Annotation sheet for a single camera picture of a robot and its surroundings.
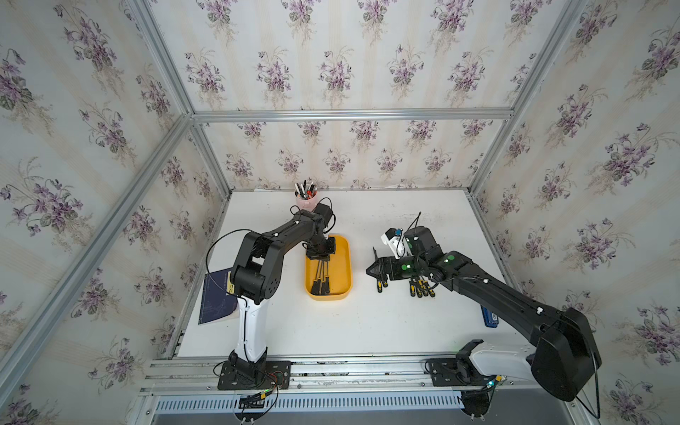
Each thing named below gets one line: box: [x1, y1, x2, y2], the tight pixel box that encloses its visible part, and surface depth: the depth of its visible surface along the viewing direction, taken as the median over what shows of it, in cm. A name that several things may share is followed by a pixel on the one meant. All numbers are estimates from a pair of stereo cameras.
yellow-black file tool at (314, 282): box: [311, 259, 320, 295], surface depth 92 cm
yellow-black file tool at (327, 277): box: [324, 260, 330, 294], surface depth 92 cm
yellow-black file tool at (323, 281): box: [321, 260, 327, 295], surface depth 93 cm
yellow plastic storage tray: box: [304, 234, 353, 302], surface depth 93 cm
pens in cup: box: [293, 179, 318, 201], surface depth 109 cm
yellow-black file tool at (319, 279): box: [316, 259, 323, 295], surface depth 93 cm
